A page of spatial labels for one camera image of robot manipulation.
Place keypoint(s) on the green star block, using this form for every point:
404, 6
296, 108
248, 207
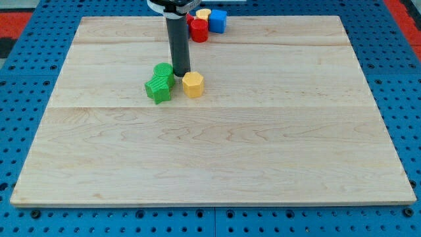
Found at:
158, 89

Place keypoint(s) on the yellow cylinder block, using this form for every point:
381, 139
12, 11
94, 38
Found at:
203, 14

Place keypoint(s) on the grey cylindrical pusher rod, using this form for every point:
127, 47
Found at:
179, 46

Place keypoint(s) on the green cylinder block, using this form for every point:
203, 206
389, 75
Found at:
165, 70

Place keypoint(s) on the red cylinder block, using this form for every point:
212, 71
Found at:
199, 30

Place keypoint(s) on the light wooden board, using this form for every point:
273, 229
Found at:
286, 119

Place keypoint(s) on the red block behind rod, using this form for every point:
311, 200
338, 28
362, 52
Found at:
189, 19

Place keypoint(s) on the yellow hexagon block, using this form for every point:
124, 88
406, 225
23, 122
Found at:
193, 84

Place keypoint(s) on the blue cube block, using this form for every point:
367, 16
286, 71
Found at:
217, 21

